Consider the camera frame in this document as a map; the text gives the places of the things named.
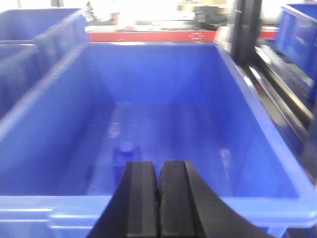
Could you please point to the blue plastic bin left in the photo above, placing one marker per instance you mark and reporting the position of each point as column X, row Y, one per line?
column 32, row 41

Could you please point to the stainless steel shelf frame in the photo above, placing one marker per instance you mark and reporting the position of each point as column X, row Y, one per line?
column 280, row 84

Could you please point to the blue bin far right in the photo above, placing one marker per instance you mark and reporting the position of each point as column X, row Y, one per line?
column 297, row 39

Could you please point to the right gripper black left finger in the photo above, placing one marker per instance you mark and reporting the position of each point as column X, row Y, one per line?
column 133, row 210

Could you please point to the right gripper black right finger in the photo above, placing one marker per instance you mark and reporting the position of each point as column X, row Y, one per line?
column 189, row 208

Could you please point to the blue bottle part wide cap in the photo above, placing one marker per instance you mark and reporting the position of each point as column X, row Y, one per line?
column 126, row 151

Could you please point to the blue plastic bin right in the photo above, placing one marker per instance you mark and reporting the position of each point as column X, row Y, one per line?
column 186, row 102

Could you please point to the blue plastic bin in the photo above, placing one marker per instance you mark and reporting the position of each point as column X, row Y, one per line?
column 186, row 102
column 32, row 41

